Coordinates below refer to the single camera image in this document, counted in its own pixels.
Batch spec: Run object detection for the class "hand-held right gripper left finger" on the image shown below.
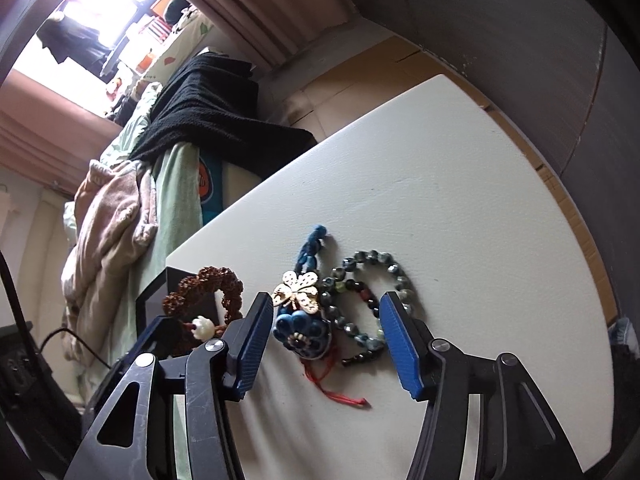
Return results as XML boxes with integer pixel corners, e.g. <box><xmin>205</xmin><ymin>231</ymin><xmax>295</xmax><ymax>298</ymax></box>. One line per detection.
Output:
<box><xmin>59</xmin><ymin>291</ymin><xmax>275</xmax><ymax>480</ymax></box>

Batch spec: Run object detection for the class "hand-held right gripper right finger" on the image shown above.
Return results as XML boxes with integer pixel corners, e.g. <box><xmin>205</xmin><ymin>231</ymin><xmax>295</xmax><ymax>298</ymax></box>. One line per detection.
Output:
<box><xmin>378</xmin><ymin>290</ymin><xmax>586</xmax><ymax>480</ymax></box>

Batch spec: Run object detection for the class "blue bead bracelet with butterfly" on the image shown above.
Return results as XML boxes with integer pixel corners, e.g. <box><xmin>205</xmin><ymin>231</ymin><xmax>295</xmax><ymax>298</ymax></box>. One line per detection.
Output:
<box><xmin>273</xmin><ymin>225</ymin><xmax>370</xmax><ymax>407</ymax></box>

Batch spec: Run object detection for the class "black bead bracelet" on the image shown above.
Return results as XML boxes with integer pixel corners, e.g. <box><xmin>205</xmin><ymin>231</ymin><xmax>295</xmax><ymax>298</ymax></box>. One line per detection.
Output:
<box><xmin>341</xmin><ymin>280</ymin><xmax>388</xmax><ymax>367</ymax></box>

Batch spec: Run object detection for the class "gold butterfly hair clip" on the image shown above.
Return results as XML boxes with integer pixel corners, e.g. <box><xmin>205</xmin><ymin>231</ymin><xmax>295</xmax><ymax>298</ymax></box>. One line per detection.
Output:
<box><xmin>272</xmin><ymin>270</ymin><xmax>321</xmax><ymax>316</ymax></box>

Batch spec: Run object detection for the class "brown seed bead bracelet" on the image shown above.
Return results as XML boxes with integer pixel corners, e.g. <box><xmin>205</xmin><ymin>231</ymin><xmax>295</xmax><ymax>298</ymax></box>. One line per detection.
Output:
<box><xmin>162</xmin><ymin>266</ymin><xmax>246</xmax><ymax>346</ymax></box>

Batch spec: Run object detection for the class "grey-green stone bead bracelet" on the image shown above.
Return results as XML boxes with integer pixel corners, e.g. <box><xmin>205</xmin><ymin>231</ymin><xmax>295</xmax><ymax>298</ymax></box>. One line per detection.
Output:
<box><xmin>320</xmin><ymin>249</ymin><xmax>415</xmax><ymax>352</ymax></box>

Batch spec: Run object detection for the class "black jewelry box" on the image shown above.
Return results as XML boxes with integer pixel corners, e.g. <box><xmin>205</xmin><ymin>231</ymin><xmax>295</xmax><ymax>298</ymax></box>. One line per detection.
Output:
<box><xmin>135</xmin><ymin>267</ymin><xmax>236</xmax><ymax>361</ymax></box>

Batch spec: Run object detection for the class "light green bed sheet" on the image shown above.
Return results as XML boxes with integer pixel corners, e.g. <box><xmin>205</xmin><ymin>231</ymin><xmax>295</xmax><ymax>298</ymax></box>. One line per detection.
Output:
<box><xmin>72</xmin><ymin>80</ymin><xmax>206</xmax><ymax>381</ymax></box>

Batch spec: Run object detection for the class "pink fleece blanket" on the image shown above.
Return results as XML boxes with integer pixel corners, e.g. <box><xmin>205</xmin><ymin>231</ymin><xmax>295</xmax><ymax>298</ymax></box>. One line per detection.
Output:
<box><xmin>60</xmin><ymin>159</ymin><xmax>162</xmax><ymax>364</ymax></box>

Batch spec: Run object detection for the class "black fuzzy blanket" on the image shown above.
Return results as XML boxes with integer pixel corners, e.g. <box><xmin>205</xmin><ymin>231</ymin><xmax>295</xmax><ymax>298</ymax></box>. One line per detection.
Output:
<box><xmin>129</xmin><ymin>53</ymin><xmax>318</xmax><ymax>180</ymax></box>

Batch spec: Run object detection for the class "beige curtain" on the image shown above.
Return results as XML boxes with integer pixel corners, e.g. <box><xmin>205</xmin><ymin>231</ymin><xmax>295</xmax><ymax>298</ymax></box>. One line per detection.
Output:
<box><xmin>155</xmin><ymin>0</ymin><xmax>371</xmax><ymax>69</ymax></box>

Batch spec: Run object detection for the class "black clothing on hanger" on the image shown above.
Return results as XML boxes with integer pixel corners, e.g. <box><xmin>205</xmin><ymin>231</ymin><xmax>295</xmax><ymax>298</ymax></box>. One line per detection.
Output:
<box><xmin>36</xmin><ymin>12</ymin><xmax>114</xmax><ymax>66</ymax></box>

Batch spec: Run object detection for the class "black cable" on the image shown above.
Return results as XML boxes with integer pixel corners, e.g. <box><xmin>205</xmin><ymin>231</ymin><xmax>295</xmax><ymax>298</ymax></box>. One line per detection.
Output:
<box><xmin>39</xmin><ymin>327</ymin><xmax>112</xmax><ymax>369</ymax></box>

